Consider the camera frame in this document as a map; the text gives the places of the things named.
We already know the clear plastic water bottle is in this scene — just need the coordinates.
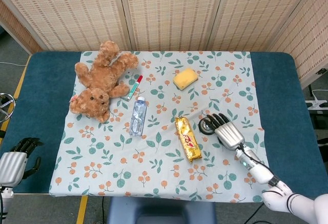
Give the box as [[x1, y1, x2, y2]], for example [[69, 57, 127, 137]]
[[128, 96, 148, 136]]

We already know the yellow sponge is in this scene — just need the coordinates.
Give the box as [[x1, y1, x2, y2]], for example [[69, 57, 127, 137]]
[[173, 67, 199, 91]]

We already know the white cable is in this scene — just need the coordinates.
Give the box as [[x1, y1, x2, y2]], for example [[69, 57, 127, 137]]
[[306, 85, 328, 100]]

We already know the brown teddy bear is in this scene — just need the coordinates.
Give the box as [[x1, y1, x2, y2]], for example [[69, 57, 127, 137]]
[[69, 40, 140, 124]]

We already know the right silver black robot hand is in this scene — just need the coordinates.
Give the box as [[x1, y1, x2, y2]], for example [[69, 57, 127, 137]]
[[204, 113, 245, 151]]

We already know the metal wheel rim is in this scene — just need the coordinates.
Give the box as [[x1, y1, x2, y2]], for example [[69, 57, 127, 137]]
[[0, 93, 16, 122]]

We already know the red and green pen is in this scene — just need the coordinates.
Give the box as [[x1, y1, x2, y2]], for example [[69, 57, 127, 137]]
[[127, 74, 144, 100]]

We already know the gold wrapped snack bar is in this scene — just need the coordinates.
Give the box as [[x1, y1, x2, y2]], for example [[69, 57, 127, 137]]
[[174, 116, 203, 164]]

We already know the woven folding screen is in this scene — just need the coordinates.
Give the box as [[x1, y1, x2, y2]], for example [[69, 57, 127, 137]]
[[0, 0, 328, 88]]

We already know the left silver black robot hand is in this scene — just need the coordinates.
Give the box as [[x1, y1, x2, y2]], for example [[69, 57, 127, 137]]
[[0, 137, 44, 185]]

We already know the floral leaf print tablecloth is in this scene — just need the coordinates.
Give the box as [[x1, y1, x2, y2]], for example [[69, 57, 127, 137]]
[[48, 51, 270, 203]]

